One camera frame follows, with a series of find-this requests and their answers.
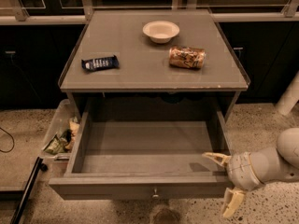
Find dark blue snack wrapper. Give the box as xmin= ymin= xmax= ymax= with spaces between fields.
xmin=81 ymin=56 xmax=119 ymax=72

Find grey drawer cabinet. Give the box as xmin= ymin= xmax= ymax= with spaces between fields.
xmin=57 ymin=8 xmax=251 ymax=123

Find black metal floor rail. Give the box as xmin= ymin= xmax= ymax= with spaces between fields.
xmin=0 ymin=157 xmax=44 ymax=224

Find tan snack bag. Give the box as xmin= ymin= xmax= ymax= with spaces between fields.
xmin=64 ymin=118 xmax=79 ymax=151

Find green snack bag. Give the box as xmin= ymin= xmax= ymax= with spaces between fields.
xmin=44 ymin=135 xmax=68 ymax=155

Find clear plastic storage bin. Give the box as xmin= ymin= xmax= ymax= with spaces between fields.
xmin=40 ymin=99 xmax=79 ymax=161

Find crushed brown drink can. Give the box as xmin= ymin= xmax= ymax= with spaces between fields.
xmin=169 ymin=46 xmax=206 ymax=69

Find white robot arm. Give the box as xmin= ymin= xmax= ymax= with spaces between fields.
xmin=203 ymin=127 xmax=299 ymax=218

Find white paper bowl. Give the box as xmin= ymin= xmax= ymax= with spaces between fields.
xmin=143 ymin=21 xmax=179 ymax=44

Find black floor cable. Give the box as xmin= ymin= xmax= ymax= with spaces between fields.
xmin=0 ymin=126 xmax=16 ymax=154

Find grey top drawer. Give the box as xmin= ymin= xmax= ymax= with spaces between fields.
xmin=50 ymin=96 xmax=232 ymax=200

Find white window frame rail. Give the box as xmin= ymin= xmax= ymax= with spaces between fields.
xmin=0 ymin=0 xmax=299 ymax=24

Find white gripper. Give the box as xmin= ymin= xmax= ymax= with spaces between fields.
xmin=202 ymin=152 xmax=263 ymax=218

